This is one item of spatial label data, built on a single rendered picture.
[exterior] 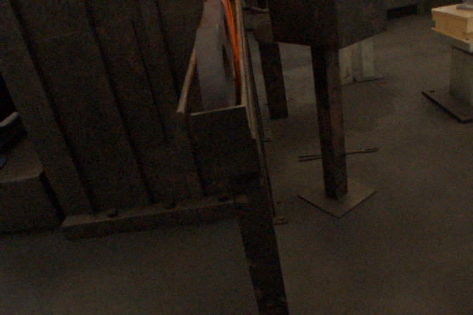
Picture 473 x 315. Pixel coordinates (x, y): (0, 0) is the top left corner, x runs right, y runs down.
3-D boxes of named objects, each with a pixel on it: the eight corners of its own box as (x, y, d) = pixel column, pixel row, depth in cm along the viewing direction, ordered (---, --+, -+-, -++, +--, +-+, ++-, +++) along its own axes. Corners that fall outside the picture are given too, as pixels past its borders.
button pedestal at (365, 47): (359, 84, 232) (352, -23, 205) (348, 72, 253) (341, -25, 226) (385, 79, 231) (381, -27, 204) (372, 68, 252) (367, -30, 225)
